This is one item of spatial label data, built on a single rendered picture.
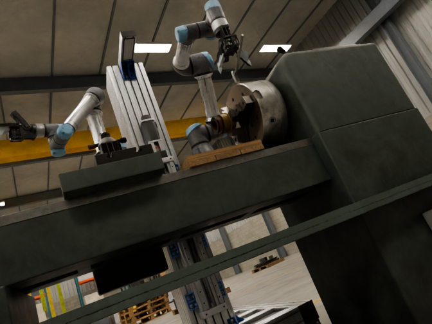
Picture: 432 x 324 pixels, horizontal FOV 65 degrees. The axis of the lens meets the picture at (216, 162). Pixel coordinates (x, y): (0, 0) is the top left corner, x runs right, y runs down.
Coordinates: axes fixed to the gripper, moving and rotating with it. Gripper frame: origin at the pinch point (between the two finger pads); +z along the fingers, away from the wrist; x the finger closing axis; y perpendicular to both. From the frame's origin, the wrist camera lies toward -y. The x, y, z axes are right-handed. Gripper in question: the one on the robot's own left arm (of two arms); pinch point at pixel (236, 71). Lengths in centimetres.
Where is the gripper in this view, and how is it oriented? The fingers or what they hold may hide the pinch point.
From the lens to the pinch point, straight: 160.2
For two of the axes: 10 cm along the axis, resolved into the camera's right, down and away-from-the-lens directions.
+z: 3.3, 9.2, -2.1
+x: 9.3, -2.8, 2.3
